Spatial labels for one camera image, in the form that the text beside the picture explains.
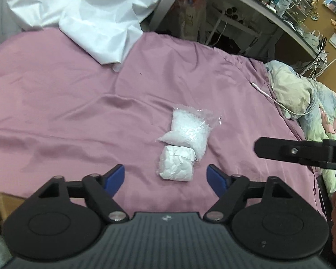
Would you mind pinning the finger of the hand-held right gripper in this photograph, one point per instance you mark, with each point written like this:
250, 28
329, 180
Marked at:
271, 148

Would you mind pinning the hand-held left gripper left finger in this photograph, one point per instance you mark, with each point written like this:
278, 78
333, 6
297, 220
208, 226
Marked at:
114, 179

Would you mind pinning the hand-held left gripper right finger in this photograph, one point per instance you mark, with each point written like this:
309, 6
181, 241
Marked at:
215, 181

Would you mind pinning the white tissue packet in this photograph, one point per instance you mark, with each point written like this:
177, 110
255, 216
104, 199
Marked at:
176, 162

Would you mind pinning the clear bag of white filling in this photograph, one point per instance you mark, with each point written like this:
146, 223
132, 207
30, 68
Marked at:
186, 126

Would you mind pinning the brown cardboard box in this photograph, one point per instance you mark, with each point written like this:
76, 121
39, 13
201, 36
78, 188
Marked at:
5, 204

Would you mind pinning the printed quilt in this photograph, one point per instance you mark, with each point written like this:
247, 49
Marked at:
291, 86

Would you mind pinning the pink bed sheet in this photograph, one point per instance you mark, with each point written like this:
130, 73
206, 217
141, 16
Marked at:
72, 103

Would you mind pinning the row of cardboard tubes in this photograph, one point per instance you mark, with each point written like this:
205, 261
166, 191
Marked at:
233, 14

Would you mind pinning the white-framed desk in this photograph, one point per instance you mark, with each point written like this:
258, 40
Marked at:
257, 8

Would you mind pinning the brown paper bag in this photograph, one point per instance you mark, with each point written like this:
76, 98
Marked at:
190, 16

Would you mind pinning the white crumpled cover sheet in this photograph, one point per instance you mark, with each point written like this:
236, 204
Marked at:
86, 8

